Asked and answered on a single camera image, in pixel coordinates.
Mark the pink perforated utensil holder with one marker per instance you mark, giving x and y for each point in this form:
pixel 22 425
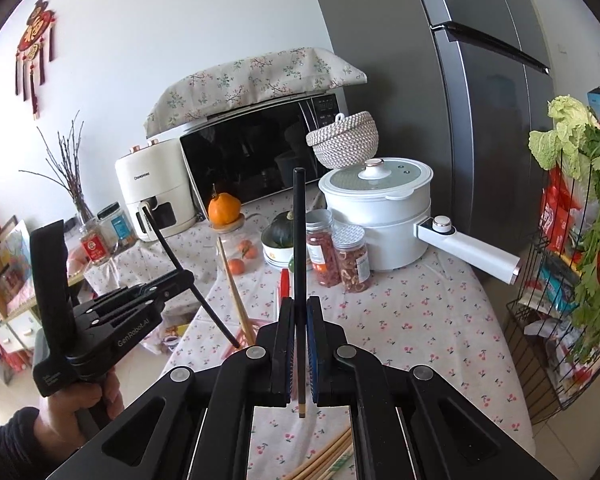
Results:
pixel 265 323

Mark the cherry print tablecloth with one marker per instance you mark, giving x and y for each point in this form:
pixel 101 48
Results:
pixel 405 330

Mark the black microwave oven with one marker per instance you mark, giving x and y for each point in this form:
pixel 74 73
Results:
pixel 250 150

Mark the wooden jar lid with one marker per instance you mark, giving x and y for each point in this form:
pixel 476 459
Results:
pixel 227 225

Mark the person's left hand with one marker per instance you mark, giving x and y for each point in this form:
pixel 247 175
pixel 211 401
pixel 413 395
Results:
pixel 75 405

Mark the leafy green herb bunch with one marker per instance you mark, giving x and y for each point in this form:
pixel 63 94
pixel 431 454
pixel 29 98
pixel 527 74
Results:
pixel 597 260

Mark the white ceramic bowl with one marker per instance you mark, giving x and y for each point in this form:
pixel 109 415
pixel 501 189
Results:
pixel 275 255

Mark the wooden shelf unit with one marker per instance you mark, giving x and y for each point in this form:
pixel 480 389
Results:
pixel 5 285

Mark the dark green pumpkin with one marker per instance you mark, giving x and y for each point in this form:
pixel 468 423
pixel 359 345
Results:
pixel 282 230

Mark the black chopstick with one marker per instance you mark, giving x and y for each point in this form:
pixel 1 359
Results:
pixel 299 235
pixel 166 246

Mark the red snack packet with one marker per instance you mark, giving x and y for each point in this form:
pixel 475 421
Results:
pixel 555 215

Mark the clear glass jar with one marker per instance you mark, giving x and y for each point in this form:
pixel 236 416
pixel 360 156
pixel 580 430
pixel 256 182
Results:
pixel 250 240

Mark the red hanging wall ornament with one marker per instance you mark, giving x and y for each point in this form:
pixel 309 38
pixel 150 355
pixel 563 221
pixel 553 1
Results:
pixel 34 45

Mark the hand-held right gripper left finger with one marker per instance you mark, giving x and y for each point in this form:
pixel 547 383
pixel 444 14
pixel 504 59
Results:
pixel 291 355

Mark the red label glass jar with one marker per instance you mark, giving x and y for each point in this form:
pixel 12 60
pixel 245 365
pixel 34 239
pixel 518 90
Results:
pixel 94 247

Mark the yellow cardboard box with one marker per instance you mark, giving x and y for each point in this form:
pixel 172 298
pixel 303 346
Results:
pixel 176 332

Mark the woven basket with lid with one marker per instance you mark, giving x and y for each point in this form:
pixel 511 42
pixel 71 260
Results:
pixel 345 140

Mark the large orange citrus fruit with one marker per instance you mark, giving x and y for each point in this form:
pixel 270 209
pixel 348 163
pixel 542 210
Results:
pixel 224 207

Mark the cream air fryer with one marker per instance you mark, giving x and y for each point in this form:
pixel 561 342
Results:
pixel 150 185

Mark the napa cabbage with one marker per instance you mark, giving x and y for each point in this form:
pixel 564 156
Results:
pixel 562 135

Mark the black lid plastic container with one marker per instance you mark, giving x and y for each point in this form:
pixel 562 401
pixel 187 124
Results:
pixel 114 227

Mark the jar of dried fruit slices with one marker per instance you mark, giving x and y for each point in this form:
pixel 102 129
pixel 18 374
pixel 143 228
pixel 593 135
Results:
pixel 352 260

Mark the white electric pot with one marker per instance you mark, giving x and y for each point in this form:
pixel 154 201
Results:
pixel 380 215

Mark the floral branch print cover cloth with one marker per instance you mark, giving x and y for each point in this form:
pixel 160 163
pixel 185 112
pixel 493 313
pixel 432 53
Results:
pixel 250 85

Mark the small tangerine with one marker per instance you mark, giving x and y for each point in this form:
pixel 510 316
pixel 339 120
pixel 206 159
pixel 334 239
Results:
pixel 237 266
pixel 247 249

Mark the small-print floral cloth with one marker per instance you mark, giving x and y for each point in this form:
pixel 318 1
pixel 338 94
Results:
pixel 145 260

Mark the person's left forearm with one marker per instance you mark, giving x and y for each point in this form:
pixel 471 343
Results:
pixel 7 447

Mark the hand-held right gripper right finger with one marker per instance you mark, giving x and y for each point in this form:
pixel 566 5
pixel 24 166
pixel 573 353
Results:
pixel 314 355

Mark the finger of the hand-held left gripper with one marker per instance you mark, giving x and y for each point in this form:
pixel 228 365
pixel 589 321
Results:
pixel 130 312
pixel 175 278

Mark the jar of red berries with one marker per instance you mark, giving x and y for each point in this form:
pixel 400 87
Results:
pixel 325 255

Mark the bundle of dry twigs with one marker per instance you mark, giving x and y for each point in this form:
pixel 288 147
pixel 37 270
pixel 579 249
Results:
pixel 67 170

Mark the pile of wooden chopsticks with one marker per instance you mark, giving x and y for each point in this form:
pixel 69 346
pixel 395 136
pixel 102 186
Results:
pixel 325 456

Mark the grey refrigerator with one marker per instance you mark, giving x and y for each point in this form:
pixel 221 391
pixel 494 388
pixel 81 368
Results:
pixel 405 85

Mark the light wooden chopstick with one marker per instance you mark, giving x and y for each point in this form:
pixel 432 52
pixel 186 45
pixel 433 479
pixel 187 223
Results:
pixel 232 285

